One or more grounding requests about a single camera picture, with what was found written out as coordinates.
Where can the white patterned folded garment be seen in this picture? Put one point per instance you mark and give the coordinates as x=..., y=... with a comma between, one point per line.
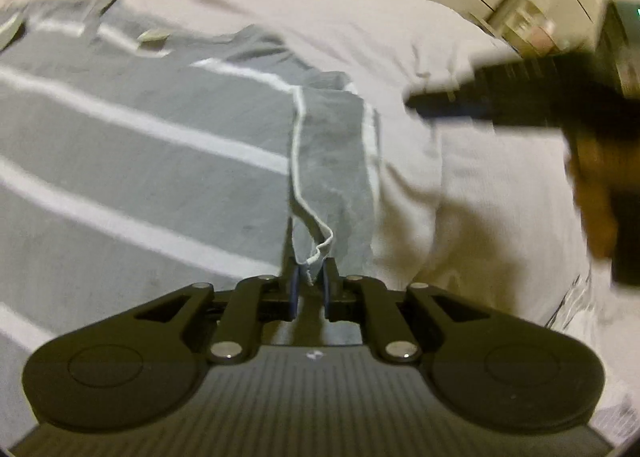
x=616, y=416

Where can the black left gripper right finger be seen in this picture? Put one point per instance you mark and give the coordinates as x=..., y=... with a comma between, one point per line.
x=367, y=302

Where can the light grey bed sheet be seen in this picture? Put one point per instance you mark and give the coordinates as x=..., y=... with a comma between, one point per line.
x=483, y=213

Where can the grey white striped shirt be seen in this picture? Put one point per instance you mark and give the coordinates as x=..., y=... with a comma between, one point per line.
x=136, y=160

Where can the small shelf organiser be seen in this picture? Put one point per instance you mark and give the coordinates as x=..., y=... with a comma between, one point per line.
x=527, y=28

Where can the person's right hand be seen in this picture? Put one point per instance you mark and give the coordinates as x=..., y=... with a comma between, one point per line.
x=592, y=197

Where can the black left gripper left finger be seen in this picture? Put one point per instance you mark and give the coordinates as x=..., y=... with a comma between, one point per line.
x=239, y=315

